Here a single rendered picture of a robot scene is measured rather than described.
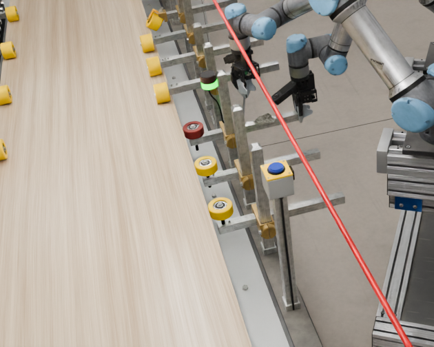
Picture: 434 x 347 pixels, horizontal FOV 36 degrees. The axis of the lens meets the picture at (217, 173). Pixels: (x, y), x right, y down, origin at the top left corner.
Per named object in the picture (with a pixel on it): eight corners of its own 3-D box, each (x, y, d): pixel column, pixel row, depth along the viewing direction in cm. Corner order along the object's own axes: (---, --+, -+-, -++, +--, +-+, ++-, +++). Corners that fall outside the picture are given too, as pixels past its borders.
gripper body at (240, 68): (244, 85, 241) (239, 54, 234) (231, 78, 248) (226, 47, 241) (261, 78, 244) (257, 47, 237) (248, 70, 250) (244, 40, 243)
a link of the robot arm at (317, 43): (344, 60, 246) (315, 67, 245) (335, 47, 255) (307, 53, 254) (343, 40, 241) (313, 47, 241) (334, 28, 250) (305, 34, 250)
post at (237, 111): (255, 211, 252) (240, 102, 224) (257, 217, 250) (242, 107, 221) (246, 213, 252) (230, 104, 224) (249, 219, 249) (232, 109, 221)
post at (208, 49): (226, 141, 292) (210, 40, 264) (229, 145, 290) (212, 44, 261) (219, 142, 292) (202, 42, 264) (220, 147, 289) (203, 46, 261)
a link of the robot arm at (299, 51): (311, 38, 242) (287, 44, 242) (313, 66, 249) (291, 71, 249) (305, 30, 249) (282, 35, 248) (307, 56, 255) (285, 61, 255)
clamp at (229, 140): (233, 129, 268) (231, 118, 265) (240, 146, 257) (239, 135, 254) (219, 132, 268) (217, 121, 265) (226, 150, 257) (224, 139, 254)
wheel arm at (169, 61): (262, 42, 301) (261, 34, 299) (264, 45, 298) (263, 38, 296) (152, 67, 297) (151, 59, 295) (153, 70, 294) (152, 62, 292)
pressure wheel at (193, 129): (205, 142, 268) (200, 118, 261) (209, 153, 261) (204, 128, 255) (185, 146, 267) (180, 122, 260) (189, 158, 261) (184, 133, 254)
